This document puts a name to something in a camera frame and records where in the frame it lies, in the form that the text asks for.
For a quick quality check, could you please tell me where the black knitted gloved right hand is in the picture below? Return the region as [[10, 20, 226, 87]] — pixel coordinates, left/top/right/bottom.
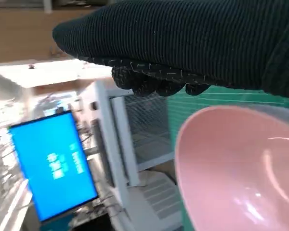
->
[[52, 0, 289, 101]]

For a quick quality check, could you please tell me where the pink bowl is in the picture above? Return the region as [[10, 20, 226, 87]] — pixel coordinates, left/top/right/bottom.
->
[[175, 105, 289, 231]]

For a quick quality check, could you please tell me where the green cutting mat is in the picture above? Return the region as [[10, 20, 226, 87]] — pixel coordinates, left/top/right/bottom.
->
[[167, 85, 289, 231]]

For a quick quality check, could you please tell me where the white mesh cabinet louvred side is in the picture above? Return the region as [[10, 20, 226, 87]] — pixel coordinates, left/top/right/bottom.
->
[[93, 80, 184, 231]]

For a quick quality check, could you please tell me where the monitor with blue screen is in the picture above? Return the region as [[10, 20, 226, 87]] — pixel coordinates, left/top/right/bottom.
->
[[8, 110, 99, 223]]

